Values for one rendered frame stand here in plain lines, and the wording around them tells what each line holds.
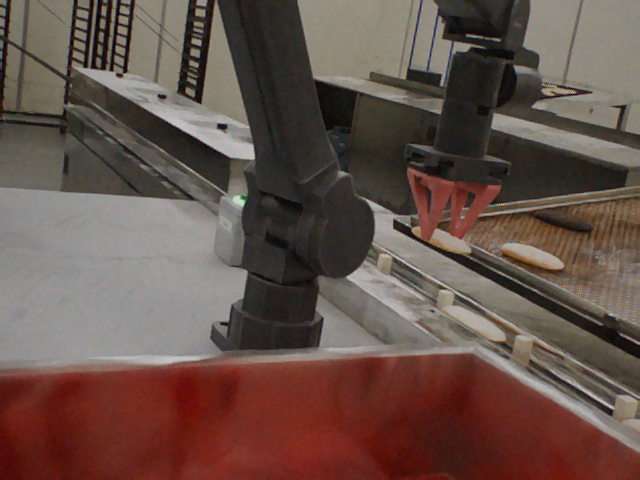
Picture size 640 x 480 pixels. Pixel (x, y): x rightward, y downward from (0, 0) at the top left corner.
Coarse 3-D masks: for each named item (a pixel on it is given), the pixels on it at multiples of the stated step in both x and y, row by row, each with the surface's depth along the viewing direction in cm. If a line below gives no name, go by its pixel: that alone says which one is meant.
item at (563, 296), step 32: (608, 192) 141; (416, 224) 126; (448, 224) 127; (480, 224) 128; (512, 224) 128; (544, 224) 128; (608, 224) 128; (480, 256) 112; (576, 256) 114; (544, 288) 102; (608, 288) 103
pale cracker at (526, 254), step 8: (504, 248) 115; (512, 248) 114; (520, 248) 113; (528, 248) 114; (512, 256) 113; (520, 256) 112; (528, 256) 111; (536, 256) 111; (544, 256) 111; (552, 256) 111; (536, 264) 110; (544, 264) 109; (552, 264) 109; (560, 264) 109
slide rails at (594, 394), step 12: (372, 264) 119; (396, 276) 113; (408, 276) 114; (420, 288) 109; (432, 300) 106; (540, 360) 90; (552, 372) 87; (564, 372) 88; (576, 384) 85; (588, 384) 86; (588, 396) 83; (600, 396) 83; (612, 408) 81
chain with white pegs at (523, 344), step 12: (0, 36) 443; (36, 60) 348; (60, 72) 311; (384, 264) 114; (444, 300) 101; (516, 336) 90; (516, 348) 90; (528, 348) 90; (528, 360) 90; (624, 396) 78; (624, 408) 77; (636, 408) 78
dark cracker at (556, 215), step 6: (540, 210) 132; (546, 210) 131; (540, 216) 130; (546, 216) 129; (552, 216) 128; (558, 216) 128; (564, 216) 128; (570, 216) 128; (552, 222) 127; (558, 222) 126; (564, 222) 126; (570, 222) 125; (576, 222) 125; (582, 222) 125; (570, 228) 125; (576, 228) 124; (582, 228) 124; (588, 228) 124
